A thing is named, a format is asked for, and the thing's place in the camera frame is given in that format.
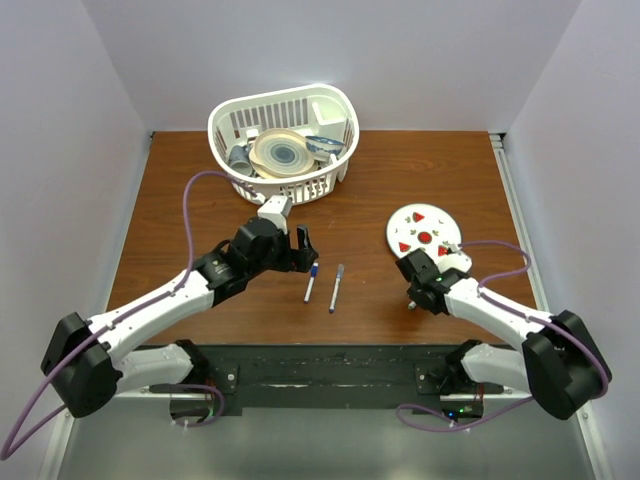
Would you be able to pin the beige blue-centred plate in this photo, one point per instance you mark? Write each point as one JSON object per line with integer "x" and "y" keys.
{"x": 281, "y": 153}

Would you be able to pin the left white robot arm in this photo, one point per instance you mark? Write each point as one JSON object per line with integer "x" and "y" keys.
{"x": 89, "y": 361}

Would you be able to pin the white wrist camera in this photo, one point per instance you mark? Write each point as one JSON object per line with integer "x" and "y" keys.
{"x": 276, "y": 209}
{"x": 456, "y": 259}

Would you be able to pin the blue patterned white bowl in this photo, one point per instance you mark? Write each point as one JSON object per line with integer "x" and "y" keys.
{"x": 323, "y": 148}

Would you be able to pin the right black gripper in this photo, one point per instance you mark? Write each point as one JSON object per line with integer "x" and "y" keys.
{"x": 411, "y": 293}

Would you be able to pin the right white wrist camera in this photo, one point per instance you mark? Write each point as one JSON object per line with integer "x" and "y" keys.
{"x": 456, "y": 259}

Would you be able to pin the watermelon pattern round plate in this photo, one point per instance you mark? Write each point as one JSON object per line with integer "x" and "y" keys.
{"x": 420, "y": 226}

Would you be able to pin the white plastic dish basket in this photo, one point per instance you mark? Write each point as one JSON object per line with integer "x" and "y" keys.
{"x": 316, "y": 109}

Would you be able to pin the grey-white mug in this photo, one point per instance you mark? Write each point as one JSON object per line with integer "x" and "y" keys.
{"x": 239, "y": 162}

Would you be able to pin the white thin pen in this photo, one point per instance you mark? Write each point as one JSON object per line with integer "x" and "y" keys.
{"x": 309, "y": 289}

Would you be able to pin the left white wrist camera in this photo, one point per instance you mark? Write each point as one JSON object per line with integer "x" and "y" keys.
{"x": 276, "y": 209}

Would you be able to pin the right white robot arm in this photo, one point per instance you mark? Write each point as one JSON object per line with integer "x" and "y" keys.
{"x": 552, "y": 357}

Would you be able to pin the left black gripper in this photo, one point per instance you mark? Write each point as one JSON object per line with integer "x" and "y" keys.
{"x": 300, "y": 259}

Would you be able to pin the aluminium frame rail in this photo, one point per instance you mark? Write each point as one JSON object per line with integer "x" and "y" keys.
{"x": 586, "y": 418}

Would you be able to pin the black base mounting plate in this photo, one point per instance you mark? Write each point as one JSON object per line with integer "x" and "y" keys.
{"x": 377, "y": 377}

